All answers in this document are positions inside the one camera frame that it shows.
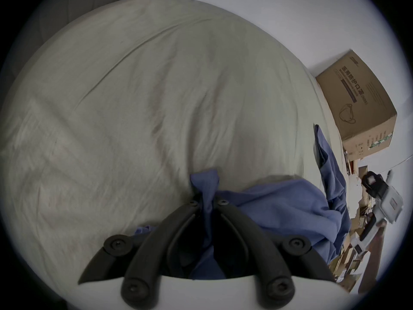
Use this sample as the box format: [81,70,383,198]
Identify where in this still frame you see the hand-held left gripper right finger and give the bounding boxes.
[211,199,337,309]

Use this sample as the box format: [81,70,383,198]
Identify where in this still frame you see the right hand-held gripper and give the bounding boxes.
[361,171,404,225]

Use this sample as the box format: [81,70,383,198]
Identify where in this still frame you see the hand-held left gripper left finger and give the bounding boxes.
[77,200,207,309]

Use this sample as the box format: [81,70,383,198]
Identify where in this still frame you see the dark blue shirt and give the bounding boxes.
[134,124,352,281]

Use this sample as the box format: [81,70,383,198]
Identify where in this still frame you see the pile of small cardboard boxes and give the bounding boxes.
[329,158,375,294]

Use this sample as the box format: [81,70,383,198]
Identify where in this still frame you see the large brown cardboard carton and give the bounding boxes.
[316,49,398,161]

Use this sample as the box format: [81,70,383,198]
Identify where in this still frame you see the bed with beige sheet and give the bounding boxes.
[0,0,348,310]

